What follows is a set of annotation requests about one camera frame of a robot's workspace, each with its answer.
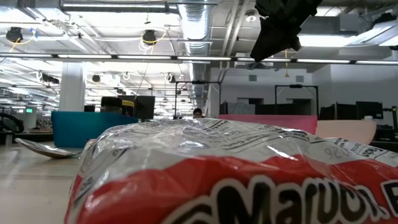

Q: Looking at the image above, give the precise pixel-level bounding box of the brown yellow-lid spice jar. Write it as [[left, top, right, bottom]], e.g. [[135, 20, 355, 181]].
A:
[[121, 99, 135, 118]]

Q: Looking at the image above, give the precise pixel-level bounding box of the red plastic bin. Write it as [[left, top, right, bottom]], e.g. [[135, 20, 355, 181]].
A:
[[217, 114, 318, 135]]

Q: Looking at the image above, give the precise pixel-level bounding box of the long LED light bar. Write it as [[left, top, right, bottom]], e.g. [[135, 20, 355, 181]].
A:
[[0, 52, 398, 65]]

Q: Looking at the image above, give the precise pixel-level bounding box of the ribbed silver air duct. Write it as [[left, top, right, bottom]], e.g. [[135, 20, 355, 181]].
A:
[[177, 0, 215, 116]]

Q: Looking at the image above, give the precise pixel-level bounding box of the black background stand frame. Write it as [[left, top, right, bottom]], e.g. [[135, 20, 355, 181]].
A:
[[275, 84, 320, 116], [175, 81, 222, 119]]

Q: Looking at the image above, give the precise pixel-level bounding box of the blue plastic bin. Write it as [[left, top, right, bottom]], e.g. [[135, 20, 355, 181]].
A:
[[51, 111, 139, 147]]

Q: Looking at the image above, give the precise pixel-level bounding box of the black ceiling device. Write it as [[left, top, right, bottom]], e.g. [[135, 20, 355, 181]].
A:
[[6, 27, 24, 43], [142, 29, 158, 46]]

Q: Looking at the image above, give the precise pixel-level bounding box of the white pillar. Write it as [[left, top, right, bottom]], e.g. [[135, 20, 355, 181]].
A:
[[58, 62, 85, 112]]

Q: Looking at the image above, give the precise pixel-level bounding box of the large black background monitor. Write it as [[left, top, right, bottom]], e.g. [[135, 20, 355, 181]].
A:
[[123, 95, 155, 121]]

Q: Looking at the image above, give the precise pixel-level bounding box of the red white ramen packet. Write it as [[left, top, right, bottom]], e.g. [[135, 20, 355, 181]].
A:
[[63, 118, 398, 224]]

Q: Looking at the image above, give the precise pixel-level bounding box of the silver metal spoon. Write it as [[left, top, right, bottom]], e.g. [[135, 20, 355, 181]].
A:
[[14, 138, 82, 159]]

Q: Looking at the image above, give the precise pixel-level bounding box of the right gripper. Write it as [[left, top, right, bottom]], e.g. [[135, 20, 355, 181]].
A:
[[250, 0, 324, 62]]

